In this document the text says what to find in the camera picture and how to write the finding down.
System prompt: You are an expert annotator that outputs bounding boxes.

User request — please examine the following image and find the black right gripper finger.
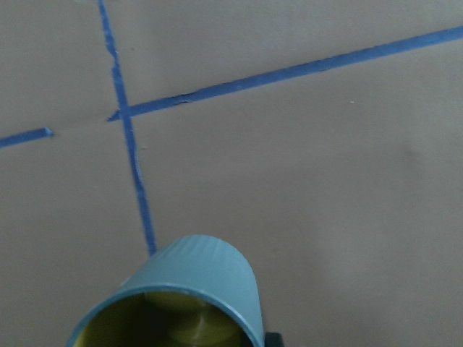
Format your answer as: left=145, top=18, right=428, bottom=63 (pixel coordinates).
left=265, top=332, right=284, bottom=347

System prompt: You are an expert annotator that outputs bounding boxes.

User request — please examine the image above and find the teal mug with yellow interior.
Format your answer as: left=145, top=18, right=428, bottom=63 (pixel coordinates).
left=66, top=235, right=265, bottom=346

